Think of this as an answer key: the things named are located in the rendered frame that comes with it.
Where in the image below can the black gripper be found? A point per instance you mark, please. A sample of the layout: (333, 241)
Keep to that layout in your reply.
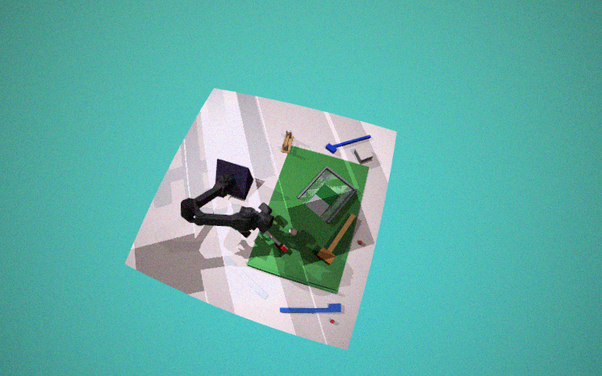
(265, 209)

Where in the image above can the green putting mat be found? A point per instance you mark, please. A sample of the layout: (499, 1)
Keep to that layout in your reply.
(300, 261)

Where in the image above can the orange wooden mallet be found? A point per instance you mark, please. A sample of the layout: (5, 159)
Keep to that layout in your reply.
(326, 254)

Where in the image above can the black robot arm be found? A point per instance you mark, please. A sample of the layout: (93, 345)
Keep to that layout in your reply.
(239, 221)

